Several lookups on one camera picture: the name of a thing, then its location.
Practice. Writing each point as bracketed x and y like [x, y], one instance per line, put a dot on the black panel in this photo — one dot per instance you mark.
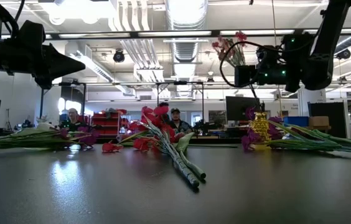
[334, 119]

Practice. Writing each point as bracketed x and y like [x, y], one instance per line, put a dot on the red artificial flower bunch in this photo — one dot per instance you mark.
[150, 119]
[226, 49]

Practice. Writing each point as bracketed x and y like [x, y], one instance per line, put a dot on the blue plastic bin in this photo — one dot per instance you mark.
[295, 120]

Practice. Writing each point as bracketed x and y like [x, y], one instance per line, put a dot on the yellow glass vase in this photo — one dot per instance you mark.
[260, 127]

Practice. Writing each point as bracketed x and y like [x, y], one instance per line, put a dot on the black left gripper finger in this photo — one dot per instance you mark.
[62, 65]
[44, 84]

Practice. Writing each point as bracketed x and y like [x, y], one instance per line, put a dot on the red storage rack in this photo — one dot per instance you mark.
[108, 123]

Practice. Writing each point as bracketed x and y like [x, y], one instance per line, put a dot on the white artificial tulip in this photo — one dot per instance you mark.
[45, 126]
[349, 141]

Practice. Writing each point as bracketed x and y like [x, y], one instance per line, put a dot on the black ceiling dome camera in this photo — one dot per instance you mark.
[344, 54]
[119, 56]

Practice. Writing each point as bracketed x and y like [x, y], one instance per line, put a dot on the person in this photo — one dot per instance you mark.
[178, 123]
[73, 119]

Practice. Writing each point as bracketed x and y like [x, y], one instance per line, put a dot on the purple artificial flower bunch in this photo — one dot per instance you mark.
[88, 140]
[246, 142]

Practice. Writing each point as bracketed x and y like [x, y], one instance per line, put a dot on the black background station frame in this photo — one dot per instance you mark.
[116, 83]

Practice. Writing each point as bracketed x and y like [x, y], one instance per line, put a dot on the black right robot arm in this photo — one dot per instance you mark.
[334, 28]

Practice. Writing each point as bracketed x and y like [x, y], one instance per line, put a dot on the silver ventilation duct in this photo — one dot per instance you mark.
[186, 18]

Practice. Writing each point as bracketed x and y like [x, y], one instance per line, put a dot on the brown cardboard box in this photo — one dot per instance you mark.
[318, 121]

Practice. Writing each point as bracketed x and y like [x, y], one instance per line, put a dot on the black overhead frame bar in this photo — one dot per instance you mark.
[175, 33]

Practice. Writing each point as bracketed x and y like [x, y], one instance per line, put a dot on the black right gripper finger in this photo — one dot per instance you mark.
[245, 76]

